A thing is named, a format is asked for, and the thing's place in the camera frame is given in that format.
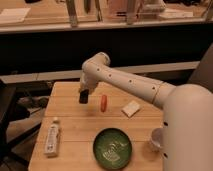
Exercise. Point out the green ceramic bowl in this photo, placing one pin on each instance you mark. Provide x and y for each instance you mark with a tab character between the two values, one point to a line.
112	149

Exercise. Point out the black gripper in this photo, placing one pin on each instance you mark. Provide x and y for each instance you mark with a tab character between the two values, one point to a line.
83	99

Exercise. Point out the wooden table top board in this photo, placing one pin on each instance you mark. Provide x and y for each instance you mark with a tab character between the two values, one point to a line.
80	123

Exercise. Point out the black office chair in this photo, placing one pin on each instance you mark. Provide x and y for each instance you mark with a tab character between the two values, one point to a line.
8	109

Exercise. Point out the white sponge block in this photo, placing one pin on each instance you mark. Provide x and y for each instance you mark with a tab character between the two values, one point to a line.
131	108

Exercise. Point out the white plastic bottle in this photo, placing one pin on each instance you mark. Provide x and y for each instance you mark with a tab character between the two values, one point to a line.
52	139

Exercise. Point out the orange carrot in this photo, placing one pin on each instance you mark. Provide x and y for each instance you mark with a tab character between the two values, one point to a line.
103	103

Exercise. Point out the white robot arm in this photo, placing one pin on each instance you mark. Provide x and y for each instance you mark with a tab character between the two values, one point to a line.
187	112

